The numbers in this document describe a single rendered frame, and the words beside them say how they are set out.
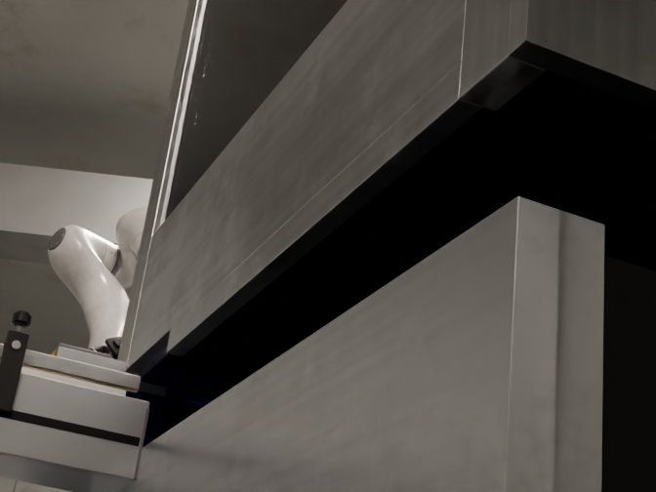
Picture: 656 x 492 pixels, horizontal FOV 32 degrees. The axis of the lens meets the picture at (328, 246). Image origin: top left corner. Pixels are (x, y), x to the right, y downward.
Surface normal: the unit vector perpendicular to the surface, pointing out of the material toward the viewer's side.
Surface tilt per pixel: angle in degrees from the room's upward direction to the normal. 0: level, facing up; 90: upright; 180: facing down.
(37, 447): 90
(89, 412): 90
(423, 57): 90
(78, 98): 180
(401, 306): 90
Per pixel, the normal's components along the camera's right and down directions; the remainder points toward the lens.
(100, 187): 0.02, -0.41
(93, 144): -0.11, 0.90
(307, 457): -0.90, -0.26
